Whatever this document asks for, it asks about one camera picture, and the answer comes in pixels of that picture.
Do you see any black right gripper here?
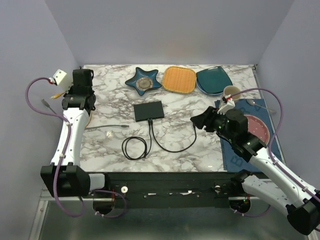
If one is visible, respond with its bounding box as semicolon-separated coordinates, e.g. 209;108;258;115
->
190;105;236;143

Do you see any yellow ethernet cable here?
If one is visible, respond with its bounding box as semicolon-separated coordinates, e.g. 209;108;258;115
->
51;91;95;127

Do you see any grey ethernet cable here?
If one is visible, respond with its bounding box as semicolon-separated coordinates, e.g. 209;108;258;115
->
41;98;130;130

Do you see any black ethernet cable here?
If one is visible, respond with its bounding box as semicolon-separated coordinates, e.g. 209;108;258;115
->
149;119;197;152

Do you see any black network switch box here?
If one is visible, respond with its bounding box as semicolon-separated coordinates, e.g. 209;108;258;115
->
133;101;165;122

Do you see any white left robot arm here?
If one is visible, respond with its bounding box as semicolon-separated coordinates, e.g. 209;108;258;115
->
40;69;111;198

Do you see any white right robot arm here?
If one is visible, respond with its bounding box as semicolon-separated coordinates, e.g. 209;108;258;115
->
190;106;320;236

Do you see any teal square plate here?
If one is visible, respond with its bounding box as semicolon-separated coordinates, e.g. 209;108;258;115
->
196;66;233;96

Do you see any beige ceramic mug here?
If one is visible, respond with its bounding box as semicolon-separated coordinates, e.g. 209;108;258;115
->
222;85;241;103

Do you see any orange woven square tray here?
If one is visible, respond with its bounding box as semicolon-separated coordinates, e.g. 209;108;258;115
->
162;66;197;94

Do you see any metal spoon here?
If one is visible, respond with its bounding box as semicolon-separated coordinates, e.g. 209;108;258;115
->
246;99;276;113

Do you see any blue cloth placemat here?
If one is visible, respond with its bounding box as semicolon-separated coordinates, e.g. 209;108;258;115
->
220;98;274;173

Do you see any pink dotted plate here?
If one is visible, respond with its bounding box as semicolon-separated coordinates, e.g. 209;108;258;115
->
244;114;270;145

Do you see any blue star-shaped dish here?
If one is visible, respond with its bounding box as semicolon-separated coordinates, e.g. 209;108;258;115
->
125;67;162;96

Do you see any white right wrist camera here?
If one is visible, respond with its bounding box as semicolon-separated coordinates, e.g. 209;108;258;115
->
217;95;235;115

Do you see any black mounting base plate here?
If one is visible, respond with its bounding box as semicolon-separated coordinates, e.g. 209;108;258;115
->
103;172;249;209

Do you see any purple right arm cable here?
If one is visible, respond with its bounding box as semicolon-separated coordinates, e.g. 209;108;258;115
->
223;88;320;218

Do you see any aluminium rail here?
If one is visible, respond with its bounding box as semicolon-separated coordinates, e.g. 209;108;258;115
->
40;189;79;201

